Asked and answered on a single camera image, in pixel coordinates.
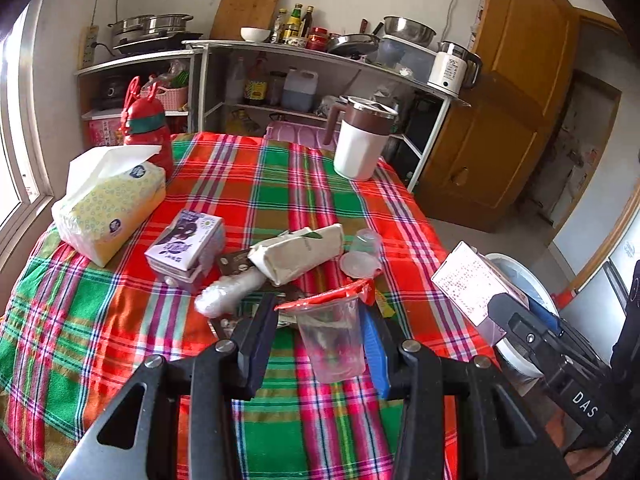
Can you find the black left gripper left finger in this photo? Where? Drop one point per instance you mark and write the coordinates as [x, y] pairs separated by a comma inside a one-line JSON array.
[[136, 436]]

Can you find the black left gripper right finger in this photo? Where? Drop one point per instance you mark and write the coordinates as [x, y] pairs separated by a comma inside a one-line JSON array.
[[498, 435]]

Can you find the pink white milk carton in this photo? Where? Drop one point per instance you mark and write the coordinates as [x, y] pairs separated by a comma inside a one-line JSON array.
[[469, 281]]

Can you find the clear cup red lid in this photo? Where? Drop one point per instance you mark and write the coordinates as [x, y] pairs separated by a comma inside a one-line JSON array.
[[329, 324]]

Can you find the white paper leaf bag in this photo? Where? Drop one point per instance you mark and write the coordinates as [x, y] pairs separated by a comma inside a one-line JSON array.
[[288, 256]]

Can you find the small clear plastic cup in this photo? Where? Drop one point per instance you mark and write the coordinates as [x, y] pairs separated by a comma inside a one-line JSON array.
[[363, 259]]

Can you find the white trash bin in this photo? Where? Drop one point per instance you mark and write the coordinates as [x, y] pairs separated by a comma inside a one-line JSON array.
[[525, 313]]

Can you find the metal kitchen shelf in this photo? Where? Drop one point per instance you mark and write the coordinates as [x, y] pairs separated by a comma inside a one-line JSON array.
[[237, 86]]

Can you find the yellow snack wrapper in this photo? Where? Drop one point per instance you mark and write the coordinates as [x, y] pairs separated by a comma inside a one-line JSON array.
[[383, 305]]

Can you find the brown coffee sachet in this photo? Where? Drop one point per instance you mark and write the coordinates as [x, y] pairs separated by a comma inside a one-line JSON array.
[[232, 263]]

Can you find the purple milk carton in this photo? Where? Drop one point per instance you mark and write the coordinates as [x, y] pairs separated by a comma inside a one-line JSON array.
[[185, 252]]

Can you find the red green plaid tablecloth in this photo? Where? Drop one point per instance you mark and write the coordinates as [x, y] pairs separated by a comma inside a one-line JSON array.
[[73, 332]]

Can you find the yellow tissue pack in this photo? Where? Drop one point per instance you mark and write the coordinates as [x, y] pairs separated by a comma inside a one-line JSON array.
[[110, 191]]

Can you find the red reindeer water bottle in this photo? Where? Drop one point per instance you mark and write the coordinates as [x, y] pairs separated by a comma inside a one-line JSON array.
[[143, 122]]

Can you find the white brown lidded jug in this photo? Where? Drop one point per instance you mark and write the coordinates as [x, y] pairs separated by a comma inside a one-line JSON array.
[[364, 131]]

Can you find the pink plastic storage box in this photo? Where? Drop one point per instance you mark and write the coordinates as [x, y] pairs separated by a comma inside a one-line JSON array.
[[306, 135]]

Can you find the pink woven basket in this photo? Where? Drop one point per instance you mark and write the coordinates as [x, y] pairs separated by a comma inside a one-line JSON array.
[[172, 98]]

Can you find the white electric kettle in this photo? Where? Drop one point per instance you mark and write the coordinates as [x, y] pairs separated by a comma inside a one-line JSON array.
[[454, 68]]

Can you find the white plastic jerrycan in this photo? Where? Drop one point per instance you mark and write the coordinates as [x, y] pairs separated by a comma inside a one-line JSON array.
[[299, 89]]

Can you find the steel frying pan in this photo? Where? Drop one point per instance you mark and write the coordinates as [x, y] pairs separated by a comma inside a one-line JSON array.
[[352, 45]]

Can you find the steel mixing bowl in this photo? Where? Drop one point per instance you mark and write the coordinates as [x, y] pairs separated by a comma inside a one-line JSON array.
[[409, 30]]

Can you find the white ceramic bowl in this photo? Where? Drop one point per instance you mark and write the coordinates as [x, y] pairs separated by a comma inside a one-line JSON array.
[[254, 34]]

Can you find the white power strip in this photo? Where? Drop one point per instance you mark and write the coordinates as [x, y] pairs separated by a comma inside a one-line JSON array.
[[87, 46]]

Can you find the steel steamer pot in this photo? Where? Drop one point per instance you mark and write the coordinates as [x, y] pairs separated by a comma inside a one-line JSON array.
[[147, 26]]

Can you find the red lidded jar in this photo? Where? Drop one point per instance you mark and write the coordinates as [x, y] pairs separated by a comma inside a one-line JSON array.
[[318, 39]]

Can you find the dark soy sauce bottle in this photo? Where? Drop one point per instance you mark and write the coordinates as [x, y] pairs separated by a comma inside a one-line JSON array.
[[306, 22]]

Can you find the wooden cutting board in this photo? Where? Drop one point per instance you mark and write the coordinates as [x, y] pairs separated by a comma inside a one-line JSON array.
[[232, 15]]

